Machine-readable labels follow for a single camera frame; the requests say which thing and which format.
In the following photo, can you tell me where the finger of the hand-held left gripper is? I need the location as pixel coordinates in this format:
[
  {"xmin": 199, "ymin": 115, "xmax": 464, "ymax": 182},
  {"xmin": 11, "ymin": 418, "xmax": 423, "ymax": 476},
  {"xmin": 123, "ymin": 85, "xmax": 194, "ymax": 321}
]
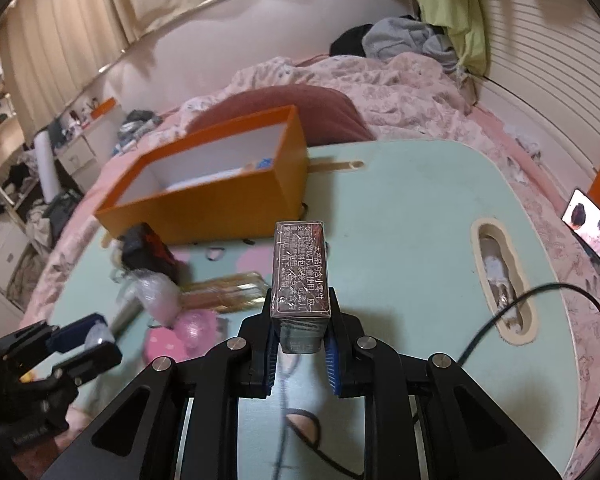
[
  {"xmin": 45, "ymin": 312, "xmax": 108, "ymax": 354},
  {"xmin": 51, "ymin": 341, "xmax": 124, "ymax": 387}
]

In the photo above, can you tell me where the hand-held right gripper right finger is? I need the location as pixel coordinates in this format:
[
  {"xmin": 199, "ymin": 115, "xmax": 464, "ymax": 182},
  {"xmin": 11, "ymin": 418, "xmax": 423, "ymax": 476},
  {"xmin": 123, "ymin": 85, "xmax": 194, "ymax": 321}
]
[{"xmin": 322, "ymin": 287, "xmax": 563, "ymax": 480}]

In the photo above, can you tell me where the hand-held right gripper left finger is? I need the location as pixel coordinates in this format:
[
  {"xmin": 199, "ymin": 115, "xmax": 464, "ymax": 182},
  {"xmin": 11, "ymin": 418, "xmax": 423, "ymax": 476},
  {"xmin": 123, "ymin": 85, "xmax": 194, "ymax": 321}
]
[{"xmin": 40, "ymin": 295, "xmax": 280, "ymax": 480}]

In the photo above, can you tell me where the brown plastic-wrapped box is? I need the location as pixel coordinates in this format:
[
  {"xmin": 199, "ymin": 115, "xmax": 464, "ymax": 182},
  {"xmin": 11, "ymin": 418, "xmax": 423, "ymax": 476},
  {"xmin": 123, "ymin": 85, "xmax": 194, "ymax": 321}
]
[{"xmin": 270, "ymin": 220, "xmax": 333, "ymax": 356}]

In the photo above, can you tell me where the orange cardboard box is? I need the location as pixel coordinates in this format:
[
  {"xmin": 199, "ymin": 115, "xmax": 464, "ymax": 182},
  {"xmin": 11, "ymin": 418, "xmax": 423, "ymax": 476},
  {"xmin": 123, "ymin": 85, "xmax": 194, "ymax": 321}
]
[{"xmin": 94, "ymin": 105, "xmax": 311, "ymax": 246}]

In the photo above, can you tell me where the pink translucent bag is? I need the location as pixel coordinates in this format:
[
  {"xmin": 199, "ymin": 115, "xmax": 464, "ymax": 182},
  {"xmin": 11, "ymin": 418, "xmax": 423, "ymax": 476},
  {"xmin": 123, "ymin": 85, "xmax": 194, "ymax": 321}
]
[{"xmin": 175, "ymin": 310, "xmax": 223, "ymax": 356}]

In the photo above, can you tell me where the gold hair clip packet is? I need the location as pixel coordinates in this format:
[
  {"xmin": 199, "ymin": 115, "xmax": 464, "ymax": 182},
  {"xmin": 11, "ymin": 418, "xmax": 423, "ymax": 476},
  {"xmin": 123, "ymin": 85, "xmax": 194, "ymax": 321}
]
[{"xmin": 180, "ymin": 271, "xmax": 272, "ymax": 315}]

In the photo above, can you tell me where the clear crinkled plastic bag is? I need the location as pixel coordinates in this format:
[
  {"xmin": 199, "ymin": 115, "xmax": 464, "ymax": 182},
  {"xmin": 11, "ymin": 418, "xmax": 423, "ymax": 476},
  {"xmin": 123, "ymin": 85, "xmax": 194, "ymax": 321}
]
[{"xmin": 107, "ymin": 267, "xmax": 181, "ymax": 336}]

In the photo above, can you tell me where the black wallet with red print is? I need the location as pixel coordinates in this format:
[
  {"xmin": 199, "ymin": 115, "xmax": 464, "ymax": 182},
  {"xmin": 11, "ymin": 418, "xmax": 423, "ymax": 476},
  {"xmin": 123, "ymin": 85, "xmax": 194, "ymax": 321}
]
[{"xmin": 120, "ymin": 222, "xmax": 178, "ymax": 281}]

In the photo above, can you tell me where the white paper roll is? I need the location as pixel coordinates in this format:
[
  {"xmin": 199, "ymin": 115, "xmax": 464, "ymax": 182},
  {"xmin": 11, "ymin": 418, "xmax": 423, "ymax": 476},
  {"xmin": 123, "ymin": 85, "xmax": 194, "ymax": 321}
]
[{"xmin": 34, "ymin": 130, "xmax": 61, "ymax": 201}]

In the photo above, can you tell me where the white drawer cabinet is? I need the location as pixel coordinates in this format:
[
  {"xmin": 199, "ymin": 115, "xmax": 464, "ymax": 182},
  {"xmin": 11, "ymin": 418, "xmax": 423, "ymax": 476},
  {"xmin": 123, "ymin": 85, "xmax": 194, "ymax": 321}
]
[{"xmin": 55, "ymin": 110, "xmax": 123, "ymax": 181}]

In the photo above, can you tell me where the dark striped cloth pile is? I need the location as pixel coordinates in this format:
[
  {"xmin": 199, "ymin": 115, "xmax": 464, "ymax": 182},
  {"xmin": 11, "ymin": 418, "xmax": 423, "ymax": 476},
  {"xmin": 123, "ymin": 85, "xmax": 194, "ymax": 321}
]
[{"xmin": 114, "ymin": 109, "xmax": 163, "ymax": 156}]

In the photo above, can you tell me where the small orange box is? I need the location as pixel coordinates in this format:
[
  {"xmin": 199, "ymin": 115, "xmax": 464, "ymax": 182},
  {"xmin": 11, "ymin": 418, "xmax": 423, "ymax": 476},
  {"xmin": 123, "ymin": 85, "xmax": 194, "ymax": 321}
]
[{"xmin": 91, "ymin": 97, "xmax": 117, "ymax": 120}]

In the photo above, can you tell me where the pink bed sheet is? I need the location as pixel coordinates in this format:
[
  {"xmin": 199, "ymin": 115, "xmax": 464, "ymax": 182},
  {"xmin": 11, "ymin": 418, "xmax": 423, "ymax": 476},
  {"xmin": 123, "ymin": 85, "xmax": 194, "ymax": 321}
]
[{"xmin": 472, "ymin": 105, "xmax": 600, "ymax": 261}]

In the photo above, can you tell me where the phone with lit screen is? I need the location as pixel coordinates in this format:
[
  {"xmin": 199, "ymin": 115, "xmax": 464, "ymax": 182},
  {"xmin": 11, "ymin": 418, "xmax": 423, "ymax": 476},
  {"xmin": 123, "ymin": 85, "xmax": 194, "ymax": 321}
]
[{"xmin": 561, "ymin": 188, "xmax": 600, "ymax": 266}]

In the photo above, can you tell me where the pink floral blanket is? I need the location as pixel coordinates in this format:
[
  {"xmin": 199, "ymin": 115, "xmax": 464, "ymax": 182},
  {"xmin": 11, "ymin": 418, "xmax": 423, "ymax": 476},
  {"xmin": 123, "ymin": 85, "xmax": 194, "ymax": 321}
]
[{"xmin": 25, "ymin": 52, "xmax": 600, "ymax": 476}]

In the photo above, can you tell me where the beige curtain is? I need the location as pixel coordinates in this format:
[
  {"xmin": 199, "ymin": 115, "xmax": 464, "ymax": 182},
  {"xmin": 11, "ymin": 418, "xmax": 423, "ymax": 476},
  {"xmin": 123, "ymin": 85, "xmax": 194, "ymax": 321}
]
[{"xmin": 0, "ymin": 0, "xmax": 261, "ymax": 131}]

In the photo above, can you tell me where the black clothes pile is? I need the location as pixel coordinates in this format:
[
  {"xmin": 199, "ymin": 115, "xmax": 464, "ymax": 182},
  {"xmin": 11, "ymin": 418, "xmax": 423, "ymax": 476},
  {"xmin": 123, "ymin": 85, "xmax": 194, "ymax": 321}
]
[{"xmin": 329, "ymin": 25, "xmax": 376, "ymax": 57}]

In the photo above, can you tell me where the grey clothes pile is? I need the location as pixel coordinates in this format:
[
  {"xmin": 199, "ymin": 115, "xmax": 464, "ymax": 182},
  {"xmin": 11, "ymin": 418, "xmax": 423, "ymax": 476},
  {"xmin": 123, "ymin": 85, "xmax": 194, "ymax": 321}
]
[{"xmin": 362, "ymin": 16, "xmax": 458, "ymax": 68}]

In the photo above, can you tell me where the lime green cloth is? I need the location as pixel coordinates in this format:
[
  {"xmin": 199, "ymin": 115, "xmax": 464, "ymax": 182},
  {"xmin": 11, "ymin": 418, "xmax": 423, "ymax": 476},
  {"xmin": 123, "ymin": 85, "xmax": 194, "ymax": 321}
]
[{"xmin": 402, "ymin": 0, "xmax": 488, "ymax": 76}]

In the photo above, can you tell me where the black cable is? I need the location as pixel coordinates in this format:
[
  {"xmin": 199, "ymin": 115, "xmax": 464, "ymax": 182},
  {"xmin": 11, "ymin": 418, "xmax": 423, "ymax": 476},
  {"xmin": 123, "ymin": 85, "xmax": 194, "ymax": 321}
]
[{"xmin": 455, "ymin": 284, "xmax": 600, "ymax": 461}]

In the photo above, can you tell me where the maroon corduroy pillow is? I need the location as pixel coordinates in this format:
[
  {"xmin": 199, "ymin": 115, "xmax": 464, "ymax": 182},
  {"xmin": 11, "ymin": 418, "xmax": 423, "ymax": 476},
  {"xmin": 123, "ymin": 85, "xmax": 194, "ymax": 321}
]
[{"xmin": 186, "ymin": 85, "xmax": 376, "ymax": 143}]

